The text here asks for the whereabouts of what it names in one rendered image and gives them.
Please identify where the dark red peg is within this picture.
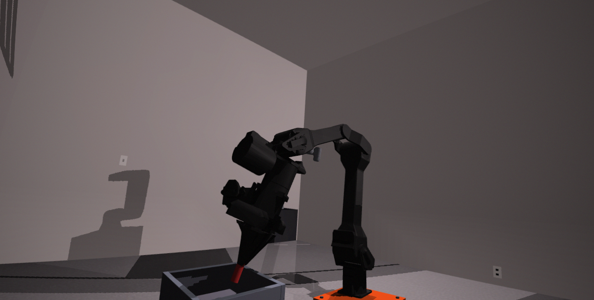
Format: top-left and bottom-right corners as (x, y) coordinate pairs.
(231, 264), (245, 283)

